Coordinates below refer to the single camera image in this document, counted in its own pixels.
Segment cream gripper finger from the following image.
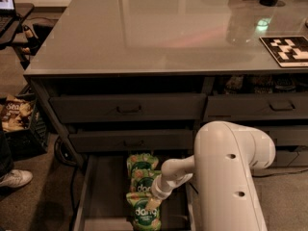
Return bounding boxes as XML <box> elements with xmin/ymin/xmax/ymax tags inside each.
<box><xmin>145</xmin><ymin>197</ymin><xmax>162</xmax><ymax>211</ymax></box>

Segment green rice chip bag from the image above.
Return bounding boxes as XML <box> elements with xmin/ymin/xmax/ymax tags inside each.
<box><xmin>126</xmin><ymin>153</ymin><xmax>159</xmax><ymax>177</ymax></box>
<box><xmin>126</xmin><ymin>192</ymin><xmax>162</xmax><ymax>231</ymax></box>
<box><xmin>130</xmin><ymin>169</ymin><xmax>161</xmax><ymax>193</ymax></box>

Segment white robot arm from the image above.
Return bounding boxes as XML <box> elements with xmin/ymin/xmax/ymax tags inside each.
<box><xmin>145</xmin><ymin>121</ymin><xmax>275</xmax><ymax>231</ymax></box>

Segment open bottom left drawer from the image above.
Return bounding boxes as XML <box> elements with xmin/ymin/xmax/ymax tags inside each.
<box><xmin>73</xmin><ymin>155</ymin><xmax>196</xmax><ymax>231</ymax></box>

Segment middle left drawer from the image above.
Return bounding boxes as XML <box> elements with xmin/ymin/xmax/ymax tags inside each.
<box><xmin>69</xmin><ymin>129</ymin><xmax>193</xmax><ymax>153</ymax></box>

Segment top left drawer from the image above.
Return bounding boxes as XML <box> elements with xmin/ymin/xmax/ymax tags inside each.
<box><xmin>49</xmin><ymin>93</ymin><xmax>206</xmax><ymax>123</ymax></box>

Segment grey drawer cabinet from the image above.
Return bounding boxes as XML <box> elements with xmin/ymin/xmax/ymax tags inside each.
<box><xmin>25</xmin><ymin>0</ymin><xmax>307</xmax><ymax>167</ymax></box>

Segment bottom right drawer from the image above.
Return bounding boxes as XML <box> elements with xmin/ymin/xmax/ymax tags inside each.
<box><xmin>271</xmin><ymin>150</ymin><xmax>308</xmax><ymax>167</ymax></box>

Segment snack packs in top drawer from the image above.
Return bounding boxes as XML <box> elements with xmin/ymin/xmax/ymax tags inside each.
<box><xmin>216</xmin><ymin>74</ymin><xmax>308</xmax><ymax>94</ymax></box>

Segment middle right drawer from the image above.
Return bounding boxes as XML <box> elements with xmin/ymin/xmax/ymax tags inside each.
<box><xmin>259</xmin><ymin>125</ymin><xmax>308</xmax><ymax>146</ymax></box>

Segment brown snack bag in crate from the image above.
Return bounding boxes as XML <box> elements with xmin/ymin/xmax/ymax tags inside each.
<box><xmin>1</xmin><ymin>95</ymin><xmax>35</xmax><ymax>132</ymax></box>

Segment top right drawer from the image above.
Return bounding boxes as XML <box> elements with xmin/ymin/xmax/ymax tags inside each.
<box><xmin>204</xmin><ymin>92</ymin><xmax>308</xmax><ymax>121</ymax></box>

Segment white sneaker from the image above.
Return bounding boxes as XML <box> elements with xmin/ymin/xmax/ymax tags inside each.
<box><xmin>0</xmin><ymin>169</ymin><xmax>33</xmax><ymax>189</ymax></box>

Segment black plastic crate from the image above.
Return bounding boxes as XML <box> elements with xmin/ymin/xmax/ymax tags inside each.
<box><xmin>4</xmin><ymin>94</ymin><xmax>49</xmax><ymax>160</ymax></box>

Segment dark trouser leg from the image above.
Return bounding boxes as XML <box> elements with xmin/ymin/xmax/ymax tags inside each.
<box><xmin>0</xmin><ymin>128</ymin><xmax>13</xmax><ymax>177</ymax></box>

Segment dark bottle by desk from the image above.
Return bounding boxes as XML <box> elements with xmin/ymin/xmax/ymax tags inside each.
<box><xmin>22</xmin><ymin>25</ymin><xmax>40</xmax><ymax>55</ymax></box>

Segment black white marker board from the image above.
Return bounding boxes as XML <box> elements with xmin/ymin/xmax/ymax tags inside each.
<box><xmin>260</xmin><ymin>36</ymin><xmax>308</xmax><ymax>67</ymax></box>

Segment laptop computer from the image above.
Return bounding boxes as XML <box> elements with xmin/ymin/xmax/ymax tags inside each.
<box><xmin>0</xmin><ymin>0</ymin><xmax>16</xmax><ymax>37</ymax></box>

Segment black cable left floor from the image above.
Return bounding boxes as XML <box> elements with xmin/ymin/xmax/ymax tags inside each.
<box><xmin>53</xmin><ymin>136</ymin><xmax>80</xmax><ymax>231</ymax></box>

